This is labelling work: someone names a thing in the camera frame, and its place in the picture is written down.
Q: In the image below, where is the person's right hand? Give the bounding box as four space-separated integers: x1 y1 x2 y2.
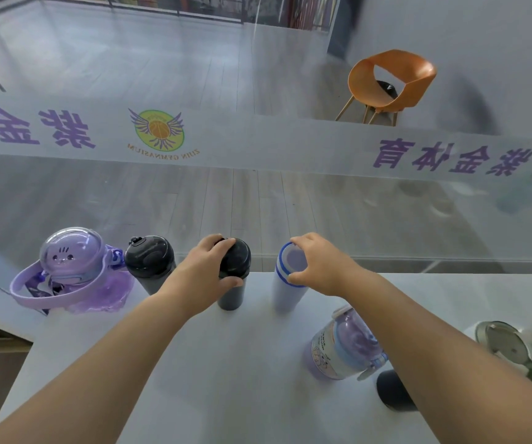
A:
287 232 371 298

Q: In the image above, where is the person's left hand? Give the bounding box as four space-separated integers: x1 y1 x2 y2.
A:
165 233 245 318

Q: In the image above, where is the white bottle with blue rings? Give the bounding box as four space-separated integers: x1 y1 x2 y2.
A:
272 241 311 313

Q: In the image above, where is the person's right forearm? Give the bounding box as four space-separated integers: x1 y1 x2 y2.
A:
354 268 532 440

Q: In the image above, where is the person's left forearm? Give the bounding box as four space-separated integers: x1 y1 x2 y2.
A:
0 286 202 444

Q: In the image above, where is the purple printed kids bottle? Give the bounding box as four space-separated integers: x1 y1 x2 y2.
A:
311 305 388 382

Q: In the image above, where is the grey bottle with black flip lid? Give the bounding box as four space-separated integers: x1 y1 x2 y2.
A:
124 235 176 296

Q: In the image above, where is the black cup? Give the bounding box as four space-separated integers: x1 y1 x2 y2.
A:
376 369 419 412

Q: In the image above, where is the orange plastic chair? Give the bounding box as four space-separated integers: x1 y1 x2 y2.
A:
335 49 438 127

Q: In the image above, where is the green tumbler with steel lid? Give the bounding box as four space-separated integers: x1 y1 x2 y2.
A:
474 320 532 399

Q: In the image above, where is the black metal railing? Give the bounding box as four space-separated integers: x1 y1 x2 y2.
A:
0 0 332 32

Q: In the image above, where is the purple dome-lid bottle with strap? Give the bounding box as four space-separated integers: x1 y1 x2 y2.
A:
9 226 136 316

